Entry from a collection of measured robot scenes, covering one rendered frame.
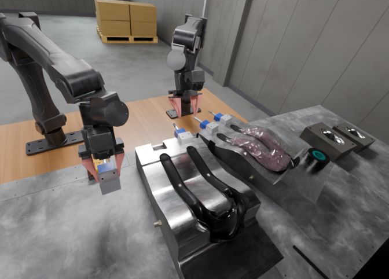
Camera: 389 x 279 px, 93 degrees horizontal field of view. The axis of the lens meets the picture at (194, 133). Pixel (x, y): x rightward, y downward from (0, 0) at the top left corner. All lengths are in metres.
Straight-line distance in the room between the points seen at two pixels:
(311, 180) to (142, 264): 0.60
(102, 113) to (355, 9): 2.36
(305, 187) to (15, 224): 0.87
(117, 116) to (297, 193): 0.59
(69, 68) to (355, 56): 2.34
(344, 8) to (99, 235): 2.53
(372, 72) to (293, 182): 1.83
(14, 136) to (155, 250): 0.72
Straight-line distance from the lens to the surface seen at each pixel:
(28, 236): 0.72
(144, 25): 4.96
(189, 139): 0.72
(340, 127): 1.34
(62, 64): 0.50
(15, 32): 0.61
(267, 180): 0.74
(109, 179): 0.55
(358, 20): 2.47
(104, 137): 0.42
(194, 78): 0.57
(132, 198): 0.69
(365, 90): 2.45
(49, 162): 0.87
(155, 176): 0.63
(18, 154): 0.95
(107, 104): 0.42
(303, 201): 0.73
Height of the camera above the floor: 1.39
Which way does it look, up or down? 40 degrees down
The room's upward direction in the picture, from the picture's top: 11 degrees clockwise
